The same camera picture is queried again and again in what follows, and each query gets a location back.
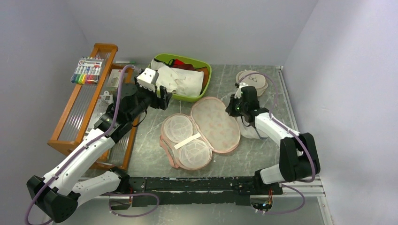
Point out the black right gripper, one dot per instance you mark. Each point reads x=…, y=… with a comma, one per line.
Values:
x=230, y=109

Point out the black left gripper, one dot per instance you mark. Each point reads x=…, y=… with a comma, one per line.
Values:
x=162, y=102

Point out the white bra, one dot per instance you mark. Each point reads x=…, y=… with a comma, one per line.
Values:
x=179, y=81

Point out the pink floral laundry bag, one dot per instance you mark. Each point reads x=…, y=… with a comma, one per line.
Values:
x=191, y=140

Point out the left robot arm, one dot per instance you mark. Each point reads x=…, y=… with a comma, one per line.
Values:
x=59, y=192

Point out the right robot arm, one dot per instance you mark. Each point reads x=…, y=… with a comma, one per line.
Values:
x=298, y=158

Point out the white mesh round laundry bag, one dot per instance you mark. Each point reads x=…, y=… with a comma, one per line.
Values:
x=248, y=131

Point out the beige round laundry bag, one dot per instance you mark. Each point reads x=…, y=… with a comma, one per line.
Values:
x=253, y=78

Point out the maroon cloth garment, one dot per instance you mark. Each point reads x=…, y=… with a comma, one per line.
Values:
x=176, y=63

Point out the orange cloth in basin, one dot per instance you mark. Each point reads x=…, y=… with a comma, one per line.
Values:
x=205, y=77

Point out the green plastic basin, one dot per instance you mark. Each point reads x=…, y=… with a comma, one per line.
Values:
x=166, y=57

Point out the white small carton box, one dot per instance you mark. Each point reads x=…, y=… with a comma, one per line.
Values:
x=113, y=80

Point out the clear packet on rack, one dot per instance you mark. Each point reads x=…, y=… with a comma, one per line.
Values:
x=100, y=108

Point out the green capped marker pen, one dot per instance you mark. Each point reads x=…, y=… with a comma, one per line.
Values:
x=124, y=62

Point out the wooden tiered rack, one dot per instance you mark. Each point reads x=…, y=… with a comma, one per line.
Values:
x=72, y=126

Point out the colour marker pen pack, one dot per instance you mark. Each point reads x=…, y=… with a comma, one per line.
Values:
x=88, y=71

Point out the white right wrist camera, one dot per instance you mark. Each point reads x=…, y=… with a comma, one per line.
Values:
x=239, y=91

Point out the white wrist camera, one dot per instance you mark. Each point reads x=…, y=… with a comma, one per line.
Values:
x=239, y=91
x=147, y=79

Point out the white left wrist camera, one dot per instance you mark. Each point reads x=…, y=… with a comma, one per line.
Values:
x=147, y=79

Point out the white pipe along wall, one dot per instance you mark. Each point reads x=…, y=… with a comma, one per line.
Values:
x=279, y=70

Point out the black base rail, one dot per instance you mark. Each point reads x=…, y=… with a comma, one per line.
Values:
x=198, y=190

